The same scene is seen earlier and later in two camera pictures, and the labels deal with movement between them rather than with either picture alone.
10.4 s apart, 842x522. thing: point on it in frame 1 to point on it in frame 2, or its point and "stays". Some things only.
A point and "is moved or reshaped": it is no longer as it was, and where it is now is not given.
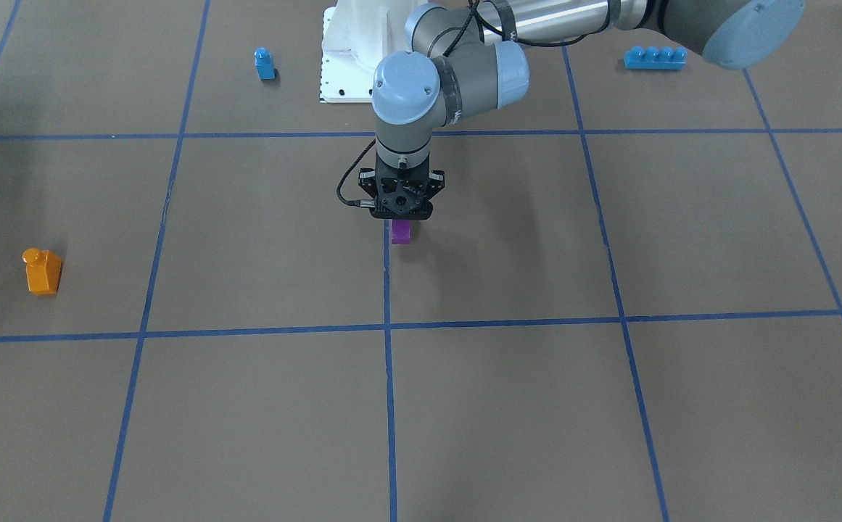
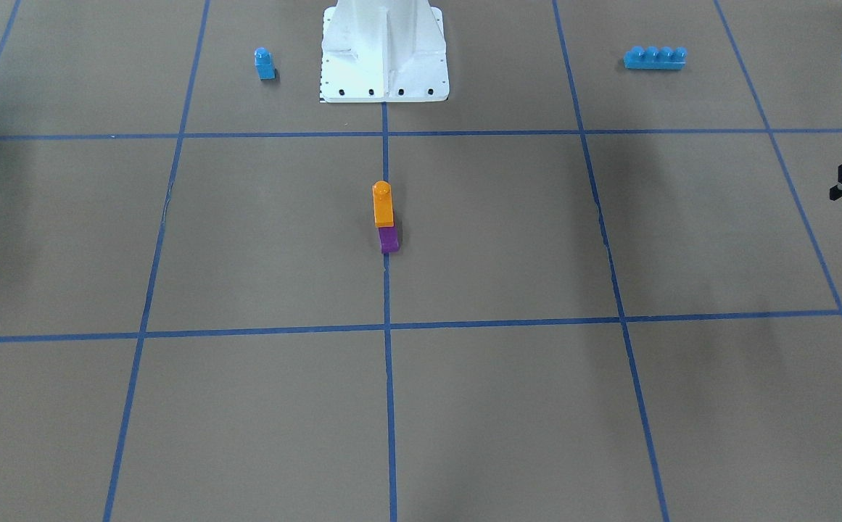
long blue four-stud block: x=652 y=57 stays
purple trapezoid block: x=400 y=231 is moved or reshaped
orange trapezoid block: x=43 y=270 is moved or reshaped
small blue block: x=265 y=64 stays
